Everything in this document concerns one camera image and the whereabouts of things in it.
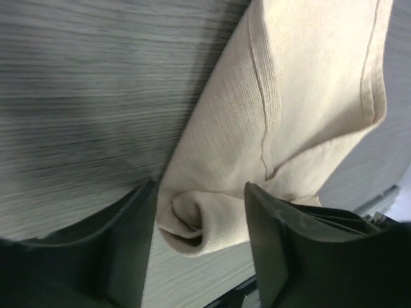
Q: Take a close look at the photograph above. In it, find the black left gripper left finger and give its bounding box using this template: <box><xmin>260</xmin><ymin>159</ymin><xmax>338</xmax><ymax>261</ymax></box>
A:
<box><xmin>1</xmin><ymin>180</ymin><xmax>158</xmax><ymax>307</ymax></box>

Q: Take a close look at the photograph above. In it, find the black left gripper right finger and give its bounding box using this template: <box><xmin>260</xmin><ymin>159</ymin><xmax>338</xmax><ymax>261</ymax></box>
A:
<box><xmin>245</xmin><ymin>184</ymin><xmax>410</xmax><ymax>307</ymax></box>

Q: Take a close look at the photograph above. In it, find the beige cloth napkin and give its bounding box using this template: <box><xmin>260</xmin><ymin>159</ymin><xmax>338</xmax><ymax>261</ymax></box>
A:
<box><xmin>157</xmin><ymin>1</ymin><xmax>392</xmax><ymax>257</ymax></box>

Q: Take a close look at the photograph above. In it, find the aluminium frame rail right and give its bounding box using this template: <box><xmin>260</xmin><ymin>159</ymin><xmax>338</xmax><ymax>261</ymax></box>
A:
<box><xmin>353</xmin><ymin>185</ymin><xmax>401</xmax><ymax>221</ymax></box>

